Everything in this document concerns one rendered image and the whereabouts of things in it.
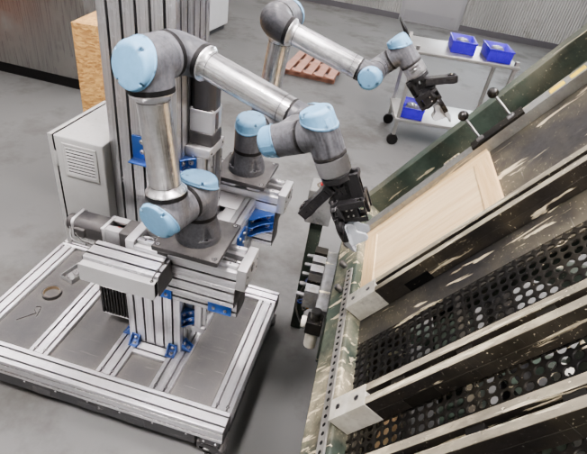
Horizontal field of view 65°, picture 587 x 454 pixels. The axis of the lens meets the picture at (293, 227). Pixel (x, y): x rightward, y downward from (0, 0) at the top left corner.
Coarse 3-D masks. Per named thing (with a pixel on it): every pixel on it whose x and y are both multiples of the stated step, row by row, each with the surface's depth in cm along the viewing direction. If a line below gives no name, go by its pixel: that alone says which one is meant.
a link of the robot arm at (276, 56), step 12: (276, 0) 163; (288, 0) 164; (300, 12) 167; (276, 48) 172; (288, 48) 174; (276, 60) 175; (264, 72) 179; (276, 72) 178; (276, 84) 181; (252, 108) 189
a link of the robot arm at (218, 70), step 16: (176, 32) 113; (192, 48) 114; (208, 48) 115; (192, 64) 115; (208, 64) 115; (224, 64) 114; (208, 80) 117; (224, 80) 114; (240, 80) 113; (256, 80) 113; (240, 96) 115; (256, 96) 112; (272, 96) 111; (288, 96) 112; (272, 112) 112; (288, 112) 111
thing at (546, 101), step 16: (576, 80) 145; (544, 96) 151; (560, 96) 149; (528, 112) 153; (544, 112) 152; (512, 128) 157; (496, 144) 161; (464, 160) 167; (432, 176) 176; (416, 192) 178; (400, 208) 183; (368, 224) 192
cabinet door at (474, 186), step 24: (480, 168) 156; (432, 192) 172; (456, 192) 158; (480, 192) 146; (408, 216) 174; (432, 216) 160; (456, 216) 148; (384, 240) 176; (408, 240) 162; (432, 240) 149; (384, 264) 163
